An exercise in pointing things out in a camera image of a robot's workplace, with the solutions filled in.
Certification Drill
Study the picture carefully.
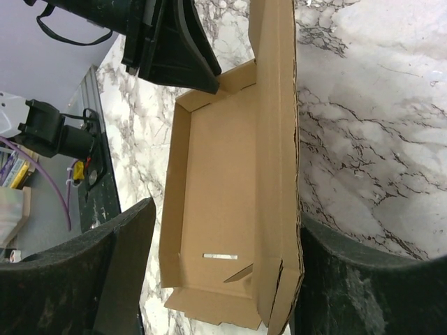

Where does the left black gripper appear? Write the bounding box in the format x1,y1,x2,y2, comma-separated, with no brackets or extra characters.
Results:
36,0,221,94

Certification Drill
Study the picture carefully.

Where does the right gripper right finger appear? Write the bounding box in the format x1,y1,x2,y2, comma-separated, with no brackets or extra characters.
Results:
289,216,446,334

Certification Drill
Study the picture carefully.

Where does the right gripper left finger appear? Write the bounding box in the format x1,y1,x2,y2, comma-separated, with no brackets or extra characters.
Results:
1,198,156,334

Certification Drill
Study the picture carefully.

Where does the brown cardboard box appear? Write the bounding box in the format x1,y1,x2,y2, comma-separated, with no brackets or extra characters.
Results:
159,1,304,334

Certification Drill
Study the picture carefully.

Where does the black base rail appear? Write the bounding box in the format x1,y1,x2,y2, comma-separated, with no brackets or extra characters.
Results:
78,108,121,232

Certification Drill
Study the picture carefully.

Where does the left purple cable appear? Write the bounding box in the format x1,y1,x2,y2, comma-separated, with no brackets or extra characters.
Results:
0,135,80,231

